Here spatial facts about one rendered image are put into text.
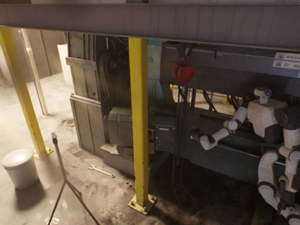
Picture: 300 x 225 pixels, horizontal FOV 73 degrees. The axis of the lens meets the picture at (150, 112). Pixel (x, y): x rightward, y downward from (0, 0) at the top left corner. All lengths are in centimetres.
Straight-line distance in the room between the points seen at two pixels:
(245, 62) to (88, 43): 164
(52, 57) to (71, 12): 504
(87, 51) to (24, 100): 103
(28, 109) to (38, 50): 381
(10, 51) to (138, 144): 177
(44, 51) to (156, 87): 457
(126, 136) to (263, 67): 153
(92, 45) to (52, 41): 453
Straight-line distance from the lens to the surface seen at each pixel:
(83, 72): 254
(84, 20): 178
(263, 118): 165
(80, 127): 297
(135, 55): 146
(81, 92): 272
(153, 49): 252
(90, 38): 241
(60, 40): 702
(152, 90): 268
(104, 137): 270
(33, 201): 271
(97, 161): 292
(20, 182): 281
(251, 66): 221
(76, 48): 256
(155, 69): 256
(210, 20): 128
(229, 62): 223
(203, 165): 282
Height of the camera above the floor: 188
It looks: 28 degrees down
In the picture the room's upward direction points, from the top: straight up
